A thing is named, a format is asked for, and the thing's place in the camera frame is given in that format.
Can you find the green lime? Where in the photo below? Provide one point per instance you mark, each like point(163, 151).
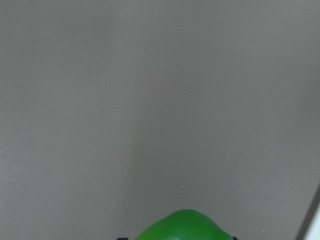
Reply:
point(185, 224)

